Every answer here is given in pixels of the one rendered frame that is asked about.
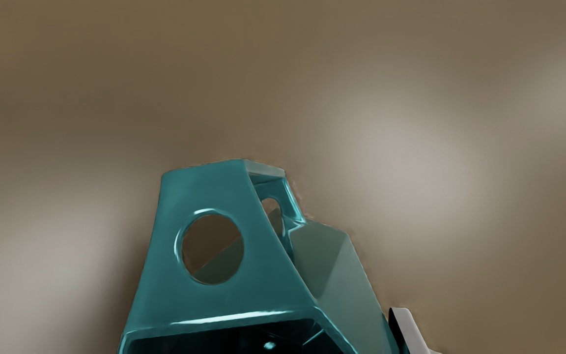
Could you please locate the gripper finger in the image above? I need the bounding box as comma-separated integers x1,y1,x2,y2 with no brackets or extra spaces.
388,307,442,354

